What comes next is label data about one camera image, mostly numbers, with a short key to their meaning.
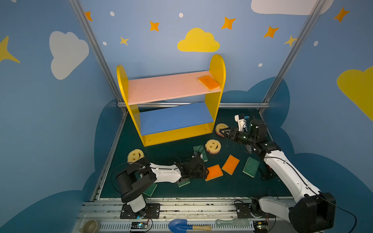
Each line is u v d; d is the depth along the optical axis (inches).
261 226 28.3
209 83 30.6
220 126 42.3
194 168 26.7
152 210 29.4
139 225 28.0
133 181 17.6
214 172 34.2
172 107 42.4
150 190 31.3
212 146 37.9
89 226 27.1
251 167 35.4
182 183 32.4
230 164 35.8
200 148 37.9
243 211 29.4
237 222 27.7
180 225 27.7
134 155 35.9
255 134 23.9
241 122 28.3
